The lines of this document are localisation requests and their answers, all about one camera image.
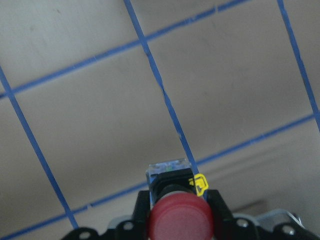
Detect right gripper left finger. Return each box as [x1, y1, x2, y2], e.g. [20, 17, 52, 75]
[107, 190, 151, 240]

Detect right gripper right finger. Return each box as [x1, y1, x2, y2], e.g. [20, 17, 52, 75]
[206, 190, 258, 240]

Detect red emergency stop button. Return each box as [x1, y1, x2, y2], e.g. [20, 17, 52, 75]
[146, 158, 214, 240]

